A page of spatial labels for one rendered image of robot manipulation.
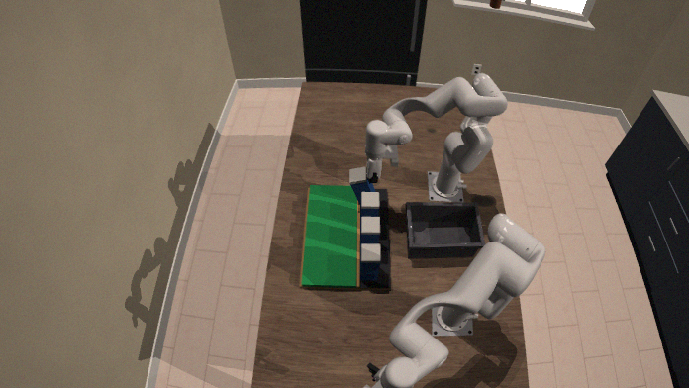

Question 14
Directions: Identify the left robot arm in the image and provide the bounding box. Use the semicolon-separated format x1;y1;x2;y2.
372;214;545;388

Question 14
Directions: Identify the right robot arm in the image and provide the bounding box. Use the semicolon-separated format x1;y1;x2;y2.
365;73;508;198

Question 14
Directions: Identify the grey crate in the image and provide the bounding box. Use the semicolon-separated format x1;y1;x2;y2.
406;202;485;258

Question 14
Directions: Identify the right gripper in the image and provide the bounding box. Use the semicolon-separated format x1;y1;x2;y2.
365;154;382;183

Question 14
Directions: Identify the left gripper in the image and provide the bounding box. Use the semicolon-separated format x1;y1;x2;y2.
367;363;387;382

